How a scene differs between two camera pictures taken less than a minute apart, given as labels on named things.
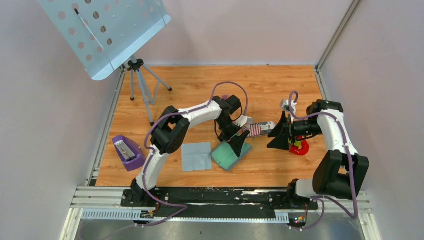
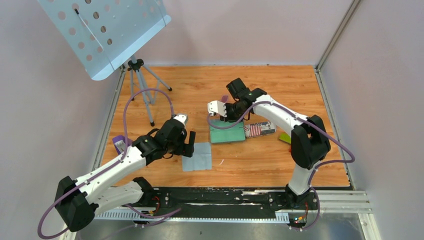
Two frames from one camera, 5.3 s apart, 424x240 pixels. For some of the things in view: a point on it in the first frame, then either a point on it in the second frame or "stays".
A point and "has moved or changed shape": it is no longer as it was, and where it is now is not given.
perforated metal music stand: (104, 35) stays
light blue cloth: (196, 156) stays
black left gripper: (236, 143) to (188, 148)
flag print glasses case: (259, 128) stays
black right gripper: (284, 130) to (228, 118)
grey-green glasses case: (224, 155) has moved or changed shape
